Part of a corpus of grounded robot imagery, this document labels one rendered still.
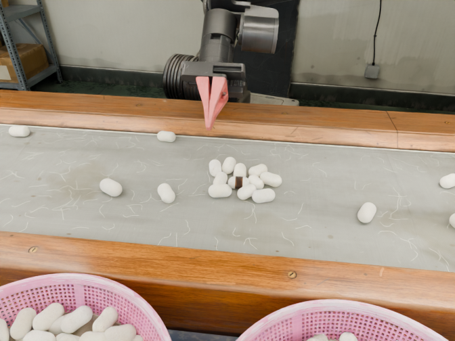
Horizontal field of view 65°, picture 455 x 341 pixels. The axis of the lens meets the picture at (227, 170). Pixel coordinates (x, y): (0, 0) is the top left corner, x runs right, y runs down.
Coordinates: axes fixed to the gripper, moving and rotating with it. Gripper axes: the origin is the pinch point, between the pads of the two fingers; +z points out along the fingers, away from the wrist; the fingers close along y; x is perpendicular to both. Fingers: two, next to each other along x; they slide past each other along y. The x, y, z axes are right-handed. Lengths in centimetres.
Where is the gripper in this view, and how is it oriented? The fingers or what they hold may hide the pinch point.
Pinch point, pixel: (208, 124)
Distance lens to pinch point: 57.3
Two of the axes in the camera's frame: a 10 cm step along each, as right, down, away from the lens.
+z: -0.9, 9.6, -2.7
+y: 9.9, 0.7, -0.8
